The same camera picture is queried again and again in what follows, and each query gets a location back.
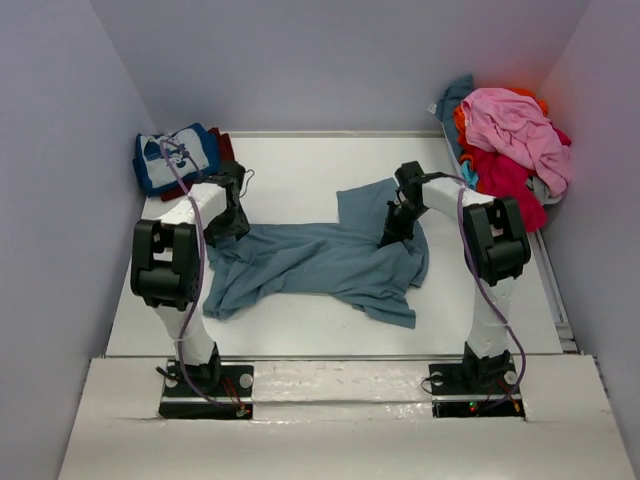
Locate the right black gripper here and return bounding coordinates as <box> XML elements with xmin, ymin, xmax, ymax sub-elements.
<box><xmin>381</xmin><ymin>200</ymin><xmax>430</xmax><ymax>250</ymax></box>

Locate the grey-blue t shirt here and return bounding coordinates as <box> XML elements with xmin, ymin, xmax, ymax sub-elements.
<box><xmin>203</xmin><ymin>178</ymin><xmax>429</xmax><ymax>329</ymax></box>

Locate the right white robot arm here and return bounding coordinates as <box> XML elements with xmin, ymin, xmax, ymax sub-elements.
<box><xmin>379</xmin><ymin>161</ymin><xmax>531</xmax><ymax>395</ymax></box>

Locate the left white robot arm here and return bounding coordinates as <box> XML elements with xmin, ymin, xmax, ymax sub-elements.
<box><xmin>130</xmin><ymin>162</ymin><xmax>250</xmax><ymax>395</ymax></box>

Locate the folded dark red t shirt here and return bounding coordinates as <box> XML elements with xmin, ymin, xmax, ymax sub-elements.
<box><xmin>159</xmin><ymin>126</ymin><xmax>239</xmax><ymax>203</ymax></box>

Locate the light blue t shirt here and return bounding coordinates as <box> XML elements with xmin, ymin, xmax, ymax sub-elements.
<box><xmin>460</xmin><ymin>160</ymin><xmax>479</xmax><ymax>191</ymax></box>

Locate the folded blue mickey t shirt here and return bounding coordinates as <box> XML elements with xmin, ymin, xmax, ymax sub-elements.
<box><xmin>133</xmin><ymin>123</ymin><xmax>220</xmax><ymax>197</ymax></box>

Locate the magenta t shirt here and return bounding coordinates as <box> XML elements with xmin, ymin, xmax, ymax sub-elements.
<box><xmin>473</xmin><ymin>127</ymin><xmax>572</xmax><ymax>232</ymax></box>

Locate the teal t shirt in pile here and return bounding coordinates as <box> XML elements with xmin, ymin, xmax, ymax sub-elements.
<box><xmin>435</xmin><ymin>74</ymin><xmax>474</xmax><ymax>159</ymax></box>

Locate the pink t shirt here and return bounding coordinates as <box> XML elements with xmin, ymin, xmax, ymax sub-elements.
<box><xmin>461</xmin><ymin>88</ymin><xmax>571</xmax><ymax>197</ymax></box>

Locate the grey white t shirt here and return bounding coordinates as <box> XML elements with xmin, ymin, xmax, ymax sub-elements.
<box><xmin>525</xmin><ymin>176</ymin><xmax>564</xmax><ymax>206</ymax></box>

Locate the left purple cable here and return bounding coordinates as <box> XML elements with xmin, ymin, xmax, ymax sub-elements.
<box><xmin>158</xmin><ymin>138</ymin><xmax>251</xmax><ymax>414</ymax></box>

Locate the purple cable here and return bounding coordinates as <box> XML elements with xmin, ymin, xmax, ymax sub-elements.
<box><xmin>158</xmin><ymin>138</ymin><xmax>251</xmax><ymax>414</ymax></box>
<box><xmin>424</xmin><ymin>172</ymin><xmax>527</xmax><ymax>414</ymax></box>

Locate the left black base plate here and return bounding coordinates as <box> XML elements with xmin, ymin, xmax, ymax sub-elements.
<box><xmin>156</xmin><ymin>359</ymin><xmax>254</xmax><ymax>421</ymax></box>

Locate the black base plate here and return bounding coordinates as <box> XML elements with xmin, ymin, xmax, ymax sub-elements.
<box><xmin>156</xmin><ymin>359</ymin><xmax>254</xmax><ymax>421</ymax></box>
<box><xmin>421</xmin><ymin>363</ymin><xmax>526</xmax><ymax>419</ymax></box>

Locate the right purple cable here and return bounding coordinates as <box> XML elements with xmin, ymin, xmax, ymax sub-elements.
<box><xmin>424</xmin><ymin>172</ymin><xmax>527</xmax><ymax>414</ymax></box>

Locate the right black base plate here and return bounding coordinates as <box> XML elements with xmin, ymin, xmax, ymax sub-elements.
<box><xmin>421</xmin><ymin>363</ymin><xmax>526</xmax><ymax>419</ymax></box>

